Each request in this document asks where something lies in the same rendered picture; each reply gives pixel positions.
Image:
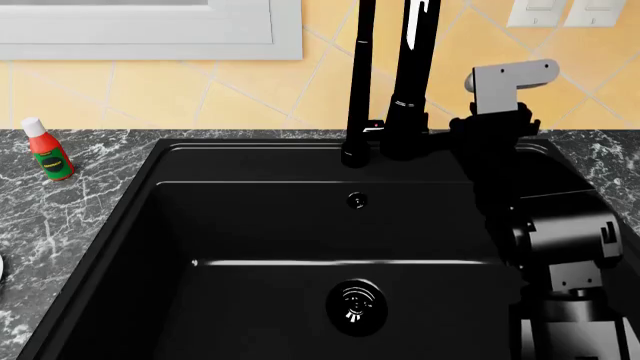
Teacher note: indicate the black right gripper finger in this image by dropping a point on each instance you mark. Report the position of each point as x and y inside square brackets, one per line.
[440, 138]

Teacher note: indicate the black tall sink faucet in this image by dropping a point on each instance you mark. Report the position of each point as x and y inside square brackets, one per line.
[407, 75]

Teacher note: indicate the round sink overflow cap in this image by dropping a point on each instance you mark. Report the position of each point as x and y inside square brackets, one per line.
[357, 200]

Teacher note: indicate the black sink drain strainer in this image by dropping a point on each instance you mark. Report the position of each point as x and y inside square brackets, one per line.
[357, 307]

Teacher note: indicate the black kitchen sink basin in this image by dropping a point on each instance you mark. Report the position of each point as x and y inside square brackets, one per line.
[240, 225]

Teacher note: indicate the red ketchup bottle white cap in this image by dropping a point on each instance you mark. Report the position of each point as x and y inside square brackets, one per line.
[51, 157]

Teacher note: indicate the grey gripper camera mount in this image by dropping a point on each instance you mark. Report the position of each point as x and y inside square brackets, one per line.
[500, 86]

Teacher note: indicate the white wall switch plate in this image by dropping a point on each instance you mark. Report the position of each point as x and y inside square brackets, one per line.
[534, 13]
[592, 13]

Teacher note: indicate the white window frame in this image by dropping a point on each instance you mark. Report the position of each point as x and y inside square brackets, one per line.
[150, 41]

